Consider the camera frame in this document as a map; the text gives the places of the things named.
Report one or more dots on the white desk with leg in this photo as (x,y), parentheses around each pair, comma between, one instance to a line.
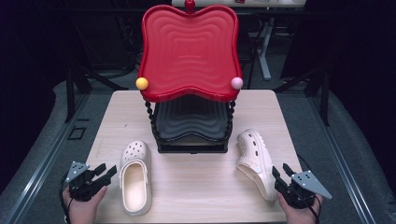
(265,56)

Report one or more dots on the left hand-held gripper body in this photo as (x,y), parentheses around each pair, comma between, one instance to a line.
(81,185)

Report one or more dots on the cream clog shoe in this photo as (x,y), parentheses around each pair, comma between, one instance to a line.
(135,183)
(253,155)

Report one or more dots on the metal floor rail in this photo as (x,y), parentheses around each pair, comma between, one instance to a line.
(46,158)
(342,161)

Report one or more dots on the black metal stand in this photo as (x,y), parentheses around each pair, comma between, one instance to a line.
(324,96)
(70,93)

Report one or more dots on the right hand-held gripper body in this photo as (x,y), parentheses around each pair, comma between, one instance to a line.
(303,186)

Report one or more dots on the person's right hand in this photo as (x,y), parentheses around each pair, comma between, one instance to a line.
(300,216)

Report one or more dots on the red and black shoe rack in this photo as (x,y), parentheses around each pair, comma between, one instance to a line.
(190,53)

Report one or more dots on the person's left hand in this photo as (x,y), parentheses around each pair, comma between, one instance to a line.
(82,211)

